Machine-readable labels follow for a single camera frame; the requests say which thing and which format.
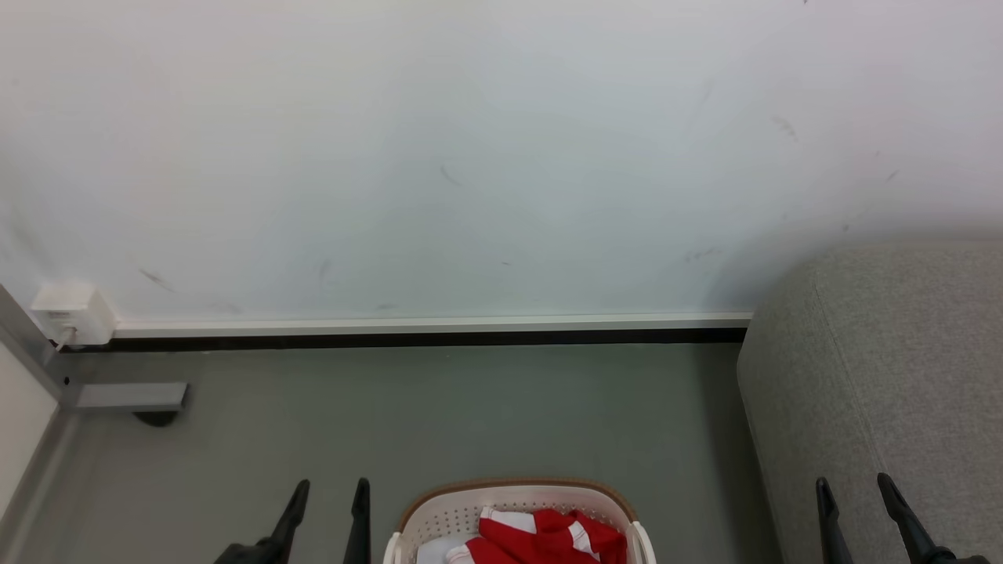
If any white panel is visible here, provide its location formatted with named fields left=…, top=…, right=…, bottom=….
left=0, top=341, right=60, bottom=519

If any red and white sports garment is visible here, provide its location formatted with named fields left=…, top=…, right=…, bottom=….
left=447, top=508, right=628, bottom=564

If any white perforated laundry basket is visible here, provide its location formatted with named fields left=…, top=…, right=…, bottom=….
left=382, top=478, right=657, bottom=564

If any black skirting strip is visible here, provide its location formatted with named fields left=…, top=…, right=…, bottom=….
left=59, top=328, right=747, bottom=353

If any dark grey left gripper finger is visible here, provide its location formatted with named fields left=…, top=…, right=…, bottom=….
left=235, top=479, right=311, bottom=564
left=342, top=478, right=371, bottom=564

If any plain white garment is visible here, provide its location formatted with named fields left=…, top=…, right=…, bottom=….
left=415, top=535, right=479, bottom=564

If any light grey fabric sofa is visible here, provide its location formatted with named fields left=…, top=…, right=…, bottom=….
left=736, top=244, right=1003, bottom=564

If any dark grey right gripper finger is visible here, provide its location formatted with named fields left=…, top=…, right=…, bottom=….
left=877, top=472, right=961, bottom=564
left=815, top=477, right=854, bottom=564

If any white wall socket box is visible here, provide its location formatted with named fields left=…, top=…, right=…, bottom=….
left=30, top=282, right=118, bottom=348

